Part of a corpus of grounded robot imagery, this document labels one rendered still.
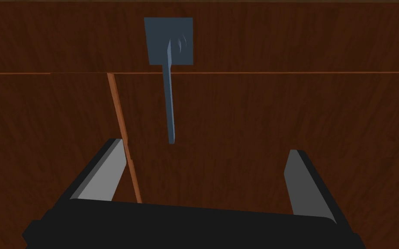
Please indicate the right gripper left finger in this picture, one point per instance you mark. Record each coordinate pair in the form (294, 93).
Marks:
(102, 176)

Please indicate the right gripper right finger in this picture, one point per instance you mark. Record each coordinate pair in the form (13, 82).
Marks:
(303, 190)

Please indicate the brown wooden cupboard door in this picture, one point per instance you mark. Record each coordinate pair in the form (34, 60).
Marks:
(237, 138)
(30, 138)

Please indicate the brown wooden drawer front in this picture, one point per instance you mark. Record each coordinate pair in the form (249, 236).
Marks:
(289, 38)

